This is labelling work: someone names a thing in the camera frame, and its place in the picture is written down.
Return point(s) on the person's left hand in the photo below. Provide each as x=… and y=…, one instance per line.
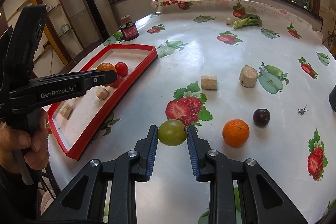
x=38, y=155

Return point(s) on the green leafy vegetable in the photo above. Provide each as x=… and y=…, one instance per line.
x=249, y=20

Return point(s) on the orange fruit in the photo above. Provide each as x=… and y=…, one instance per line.
x=106, y=67
x=235, y=133

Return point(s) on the wooden wall shelf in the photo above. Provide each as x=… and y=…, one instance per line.
x=59, y=43

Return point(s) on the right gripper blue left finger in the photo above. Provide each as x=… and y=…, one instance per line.
x=146, y=149

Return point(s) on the black motor with cork wheel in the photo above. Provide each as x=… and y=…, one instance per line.
x=128, y=28

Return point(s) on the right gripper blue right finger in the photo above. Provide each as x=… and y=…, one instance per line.
x=198, y=149

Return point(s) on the green grape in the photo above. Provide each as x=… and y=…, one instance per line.
x=172, y=132

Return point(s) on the red rimmed white tray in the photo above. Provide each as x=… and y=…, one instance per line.
x=74, y=122

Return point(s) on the red tomato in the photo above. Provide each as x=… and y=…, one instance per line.
x=116, y=84
x=122, y=69

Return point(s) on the cork cylinder with hole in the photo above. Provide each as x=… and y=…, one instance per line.
x=248, y=77

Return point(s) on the cork block front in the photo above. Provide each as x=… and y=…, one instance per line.
x=66, y=111

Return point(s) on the small green insect toy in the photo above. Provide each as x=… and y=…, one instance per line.
x=303, y=110

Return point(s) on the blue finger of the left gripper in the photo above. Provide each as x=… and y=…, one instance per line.
x=97, y=78

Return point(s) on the tiny cork piece far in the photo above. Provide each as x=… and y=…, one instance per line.
x=229, y=21

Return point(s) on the dark purple plum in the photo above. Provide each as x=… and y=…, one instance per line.
x=261, y=117

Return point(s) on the fruit print tablecloth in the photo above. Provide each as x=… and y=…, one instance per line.
x=297, y=151

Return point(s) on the orange fruit front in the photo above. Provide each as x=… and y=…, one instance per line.
x=106, y=67

